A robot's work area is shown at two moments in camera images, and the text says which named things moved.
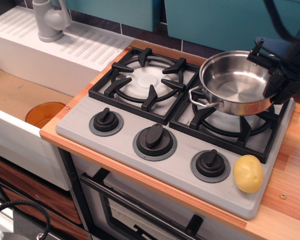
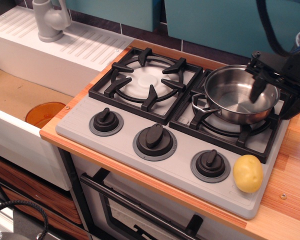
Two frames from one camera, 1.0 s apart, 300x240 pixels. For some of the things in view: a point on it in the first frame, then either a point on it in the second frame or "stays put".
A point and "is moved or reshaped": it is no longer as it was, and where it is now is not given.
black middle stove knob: (155, 143) stays put
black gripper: (291, 59) to (291, 71)
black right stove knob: (210, 166) stays put
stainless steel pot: (231, 83) is moved or reshaped
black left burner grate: (149, 83) stays put
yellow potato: (248, 173) stays put
